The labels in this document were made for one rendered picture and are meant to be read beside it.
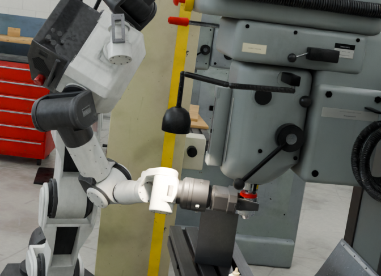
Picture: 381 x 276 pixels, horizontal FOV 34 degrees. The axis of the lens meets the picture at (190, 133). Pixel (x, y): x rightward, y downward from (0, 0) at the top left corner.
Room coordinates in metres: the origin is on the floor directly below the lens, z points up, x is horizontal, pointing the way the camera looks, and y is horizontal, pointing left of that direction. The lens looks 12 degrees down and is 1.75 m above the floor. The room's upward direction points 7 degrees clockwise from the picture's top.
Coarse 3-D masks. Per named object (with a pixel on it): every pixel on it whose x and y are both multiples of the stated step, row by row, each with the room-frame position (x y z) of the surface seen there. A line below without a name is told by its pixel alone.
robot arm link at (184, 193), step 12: (156, 180) 1.64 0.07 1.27; (168, 180) 1.63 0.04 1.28; (180, 180) 1.66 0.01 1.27; (192, 180) 1.64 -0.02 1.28; (156, 192) 1.62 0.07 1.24; (168, 192) 1.62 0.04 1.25; (180, 192) 1.62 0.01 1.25; (192, 192) 1.61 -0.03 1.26; (156, 204) 1.60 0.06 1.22; (168, 204) 1.61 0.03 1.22; (180, 204) 1.62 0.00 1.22
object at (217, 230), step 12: (204, 216) 1.89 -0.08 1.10; (216, 216) 1.89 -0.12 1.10; (228, 216) 1.89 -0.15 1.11; (204, 228) 1.89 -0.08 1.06; (216, 228) 1.89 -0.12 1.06; (228, 228) 1.89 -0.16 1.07; (204, 240) 1.89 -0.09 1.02; (216, 240) 1.89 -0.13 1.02; (228, 240) 1.89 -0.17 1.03; (204, 252) 1.89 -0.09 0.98; (216, 252) 1.89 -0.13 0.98; (228, 252) 1.89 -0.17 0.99; (216, 264) 1.89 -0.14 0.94; (228, 264) 1.89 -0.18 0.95
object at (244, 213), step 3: (243, 198) 1.63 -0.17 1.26; (246, 198) 1.62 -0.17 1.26; (249, 198) 1.62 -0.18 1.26; (252, 198) 1.63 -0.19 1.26; (255, 198) 1.63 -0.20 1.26; (252, 201) 1.63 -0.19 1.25; (255, 201) 1.63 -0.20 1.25; (240, 210) 1.63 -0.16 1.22; (243, 210) 1.62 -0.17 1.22; (240, 213) 1.63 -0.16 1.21; (243, 213) 1.62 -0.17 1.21; (246, 213) 1.62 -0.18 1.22; (249, 213) 1.62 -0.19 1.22; (252, 213) 1.63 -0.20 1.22
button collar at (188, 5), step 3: (186, 0) 1.58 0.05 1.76; (189, 0) 1.58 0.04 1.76; (192, 0) 1.58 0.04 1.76; (183, 3) 1.63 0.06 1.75; (186, 3) 1.58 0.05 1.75; (189, 3) 1.58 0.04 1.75; (192, 3) 1.58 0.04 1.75; (183, 6) 1.62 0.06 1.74; (186, 6) 1.58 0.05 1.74; (189, 6) 1.58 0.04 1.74; (192, 6) 1.58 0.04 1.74; (183, 9) 1.61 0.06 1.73; (186, 9) 1.59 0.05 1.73; (189, 9) 1.59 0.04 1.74; (192, 9) 1.59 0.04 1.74
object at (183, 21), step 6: (168, 18) 1.70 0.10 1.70; (174, 18) 1.70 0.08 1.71; (180, 18) 1.70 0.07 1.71; (186, 18) 1.70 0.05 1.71; (180, 24) 1.70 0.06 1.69; (186, 24) 1.70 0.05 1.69; (192, 24) 1.71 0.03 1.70; (198, 24) 1.71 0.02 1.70; (204, 24) 1.71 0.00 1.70; (210, 24) 1.71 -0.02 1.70; (216, 24) 1.72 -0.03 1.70
